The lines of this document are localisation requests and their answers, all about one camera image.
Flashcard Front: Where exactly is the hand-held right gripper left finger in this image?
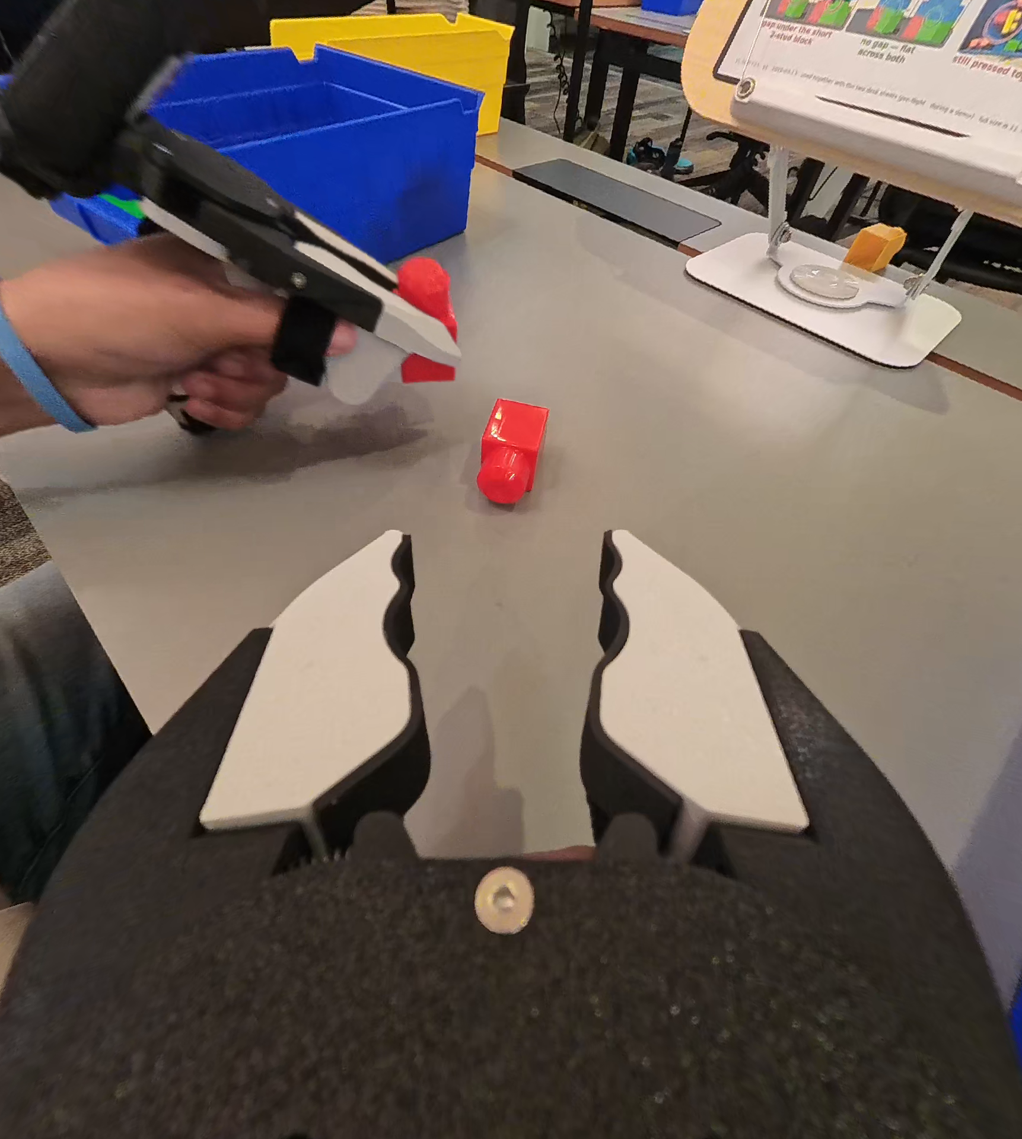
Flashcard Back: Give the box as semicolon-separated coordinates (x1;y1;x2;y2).
200;529;434;834

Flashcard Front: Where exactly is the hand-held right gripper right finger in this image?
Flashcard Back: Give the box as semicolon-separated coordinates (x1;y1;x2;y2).
579;527;813;839

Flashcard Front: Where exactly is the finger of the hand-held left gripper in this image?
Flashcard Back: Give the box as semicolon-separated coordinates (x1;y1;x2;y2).
138;193;464;370
120;116;409;300

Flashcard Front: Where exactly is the red mega block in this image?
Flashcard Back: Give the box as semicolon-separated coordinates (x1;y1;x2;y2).
396;255;462;384
476;397;551;508

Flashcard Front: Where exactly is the pile of colourful blocks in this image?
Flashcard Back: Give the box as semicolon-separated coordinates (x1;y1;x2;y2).
75;187;156;245

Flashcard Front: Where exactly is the person's left hand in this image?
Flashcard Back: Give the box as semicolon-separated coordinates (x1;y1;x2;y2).
4;232;364;437

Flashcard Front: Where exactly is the yellow storage bin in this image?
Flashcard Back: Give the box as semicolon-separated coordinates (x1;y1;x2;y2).
271;9;517;135

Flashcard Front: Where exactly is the black flat panel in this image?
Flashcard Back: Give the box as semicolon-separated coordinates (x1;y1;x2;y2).
511;157;725;247

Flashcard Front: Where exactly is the person's jeans leg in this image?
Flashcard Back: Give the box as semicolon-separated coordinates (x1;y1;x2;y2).
0;561;152;900

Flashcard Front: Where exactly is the blue wristband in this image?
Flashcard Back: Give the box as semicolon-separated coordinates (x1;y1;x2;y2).
0;273;99;434

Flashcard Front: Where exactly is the orange plastic object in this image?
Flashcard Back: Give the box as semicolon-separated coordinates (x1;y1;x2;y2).
844;225;909;273

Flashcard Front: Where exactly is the printed instruction sheet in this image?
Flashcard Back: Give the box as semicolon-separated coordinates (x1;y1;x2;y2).
725;1;1022;206

